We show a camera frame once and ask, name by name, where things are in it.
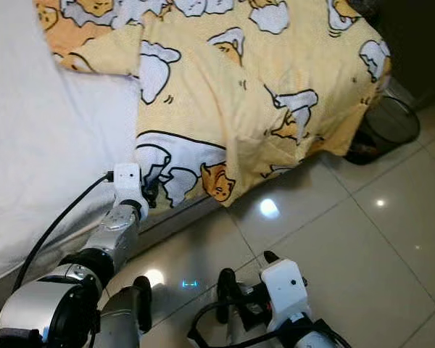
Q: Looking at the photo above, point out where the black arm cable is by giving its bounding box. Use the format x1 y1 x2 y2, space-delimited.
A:
11 172 115 294
187 299 352 348

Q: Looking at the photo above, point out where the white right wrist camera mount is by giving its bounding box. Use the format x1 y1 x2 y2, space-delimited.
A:
260 259 311 323

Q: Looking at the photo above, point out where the black mesh waste bin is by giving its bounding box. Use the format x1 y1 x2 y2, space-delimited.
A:
344 94 421 166

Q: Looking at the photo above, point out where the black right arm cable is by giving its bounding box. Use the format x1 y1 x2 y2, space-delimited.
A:
187 299 352 348

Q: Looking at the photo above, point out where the dark cabinet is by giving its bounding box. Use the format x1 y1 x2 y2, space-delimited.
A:
373 0 435 109

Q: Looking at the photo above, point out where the white mattress bed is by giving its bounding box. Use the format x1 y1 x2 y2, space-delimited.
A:
0 0 229 302

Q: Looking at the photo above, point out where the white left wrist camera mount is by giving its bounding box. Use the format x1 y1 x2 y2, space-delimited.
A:
112 162 144 207

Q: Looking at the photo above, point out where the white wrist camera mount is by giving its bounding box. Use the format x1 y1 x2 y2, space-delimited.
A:
112 162 144 207
260 259 311 323

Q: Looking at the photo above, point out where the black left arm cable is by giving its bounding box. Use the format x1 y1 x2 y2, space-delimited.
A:
11 172 115 294

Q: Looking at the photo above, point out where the yellow cartoon print quilt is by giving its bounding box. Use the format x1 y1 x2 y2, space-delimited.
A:
33 0 392 209

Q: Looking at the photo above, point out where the grey left robot leg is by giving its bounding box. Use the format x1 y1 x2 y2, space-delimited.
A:
98 275 153 348

